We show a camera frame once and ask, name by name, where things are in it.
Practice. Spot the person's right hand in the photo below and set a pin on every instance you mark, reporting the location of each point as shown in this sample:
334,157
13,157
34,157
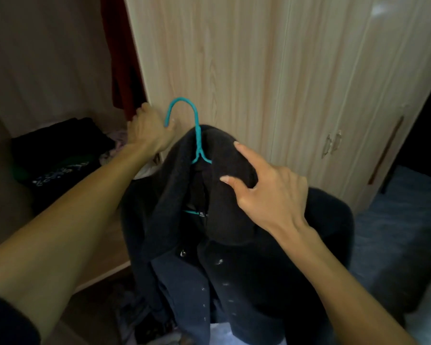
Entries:
276,199

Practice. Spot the person's left hand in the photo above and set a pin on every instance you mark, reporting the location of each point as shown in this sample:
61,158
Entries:
147,131

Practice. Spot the person's left thumb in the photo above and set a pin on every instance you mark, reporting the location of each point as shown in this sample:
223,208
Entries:
170,127

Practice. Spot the person's right thumb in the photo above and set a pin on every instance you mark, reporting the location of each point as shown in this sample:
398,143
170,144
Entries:
237,185

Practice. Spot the teal clothes hanger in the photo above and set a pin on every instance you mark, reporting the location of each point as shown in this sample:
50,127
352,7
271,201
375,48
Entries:
198,136

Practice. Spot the dark button-up jacket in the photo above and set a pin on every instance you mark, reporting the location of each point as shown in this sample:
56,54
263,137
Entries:
244,269

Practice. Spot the person's right forearm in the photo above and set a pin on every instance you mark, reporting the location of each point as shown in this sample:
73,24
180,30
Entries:
341,291

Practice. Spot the person's left forearm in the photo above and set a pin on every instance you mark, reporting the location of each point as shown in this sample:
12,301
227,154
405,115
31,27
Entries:
68,226

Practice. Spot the white crumpled cloth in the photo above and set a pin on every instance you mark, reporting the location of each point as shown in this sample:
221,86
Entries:
145,171

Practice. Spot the pale pink crumpled clothing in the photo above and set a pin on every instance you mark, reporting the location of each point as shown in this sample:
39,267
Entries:
115,147

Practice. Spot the dark red hanging garment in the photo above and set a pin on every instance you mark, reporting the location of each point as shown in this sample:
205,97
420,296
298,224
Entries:
124,61

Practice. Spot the light wooden wardrobe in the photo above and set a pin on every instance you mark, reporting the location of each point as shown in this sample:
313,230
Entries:
258,68

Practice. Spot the black folded printed garment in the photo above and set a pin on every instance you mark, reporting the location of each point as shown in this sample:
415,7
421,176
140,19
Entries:
61,158

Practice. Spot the clothes heap on floor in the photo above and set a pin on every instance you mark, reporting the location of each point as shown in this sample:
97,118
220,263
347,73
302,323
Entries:
140,319

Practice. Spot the person's dark sleeve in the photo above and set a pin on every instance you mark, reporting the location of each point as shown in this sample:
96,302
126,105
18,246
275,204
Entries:
7,323

